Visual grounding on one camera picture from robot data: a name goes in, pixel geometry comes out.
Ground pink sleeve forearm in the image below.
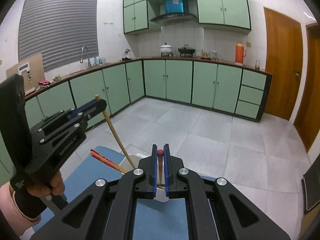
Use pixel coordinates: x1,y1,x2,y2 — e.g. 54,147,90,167
1,182,41,236

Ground white utensil holder cup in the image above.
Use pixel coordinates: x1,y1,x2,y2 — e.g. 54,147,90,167
119,153,147,171
154,162,169,203

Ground kitchen faucet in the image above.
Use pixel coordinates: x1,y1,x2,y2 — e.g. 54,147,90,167
80,45,92,68

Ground grey window blind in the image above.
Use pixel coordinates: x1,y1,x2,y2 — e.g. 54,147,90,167
17,0,99,72

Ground range hood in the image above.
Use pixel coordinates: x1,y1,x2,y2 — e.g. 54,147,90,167
148,0,199,26

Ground green upper cabinets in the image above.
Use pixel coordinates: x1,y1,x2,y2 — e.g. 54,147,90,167
123,0,252,34

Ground red patterned chopstick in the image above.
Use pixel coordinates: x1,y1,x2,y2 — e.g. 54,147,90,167
157,149,164,185
90,148,130,174

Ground plain bamboo chopstick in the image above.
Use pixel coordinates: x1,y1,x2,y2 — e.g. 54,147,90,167
102,110,136,169

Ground white utensil holder right cup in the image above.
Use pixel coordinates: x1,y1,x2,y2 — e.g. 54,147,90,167
154,162,169,203

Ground black glass cabinet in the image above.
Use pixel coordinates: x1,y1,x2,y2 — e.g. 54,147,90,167
302,163,319,214

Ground white utensil holder left cup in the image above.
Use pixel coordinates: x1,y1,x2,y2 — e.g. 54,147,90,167
119,153,147,171

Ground left hand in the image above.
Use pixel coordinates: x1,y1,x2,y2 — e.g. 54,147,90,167
27,170,65,198

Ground white cooking pot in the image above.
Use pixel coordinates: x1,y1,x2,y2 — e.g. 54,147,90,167
159,43,173,57

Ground black wok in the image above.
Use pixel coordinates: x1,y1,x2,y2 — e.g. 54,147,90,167
178,44,195,57

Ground cardboard box on counter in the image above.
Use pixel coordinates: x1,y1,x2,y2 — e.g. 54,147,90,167
6,53,46,95

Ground orange thermos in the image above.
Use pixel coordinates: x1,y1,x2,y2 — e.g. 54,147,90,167
235,41,246,64

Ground glass jar on counter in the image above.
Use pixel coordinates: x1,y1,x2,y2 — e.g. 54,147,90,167
255,61,260,70

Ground wooden door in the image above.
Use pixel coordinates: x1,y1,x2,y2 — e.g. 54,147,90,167
294,23,319,151
264,8,303,120

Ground blue table cloth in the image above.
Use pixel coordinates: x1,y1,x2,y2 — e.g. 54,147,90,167
32,145,218,240

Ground kettle on counter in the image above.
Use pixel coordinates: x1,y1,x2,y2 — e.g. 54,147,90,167
122,48,132,61

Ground bamboo chopstick in left cup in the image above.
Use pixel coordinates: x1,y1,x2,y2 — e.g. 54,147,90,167
90,152,127,175

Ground green base cabinets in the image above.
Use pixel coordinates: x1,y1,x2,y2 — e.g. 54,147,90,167
0,56,273,178

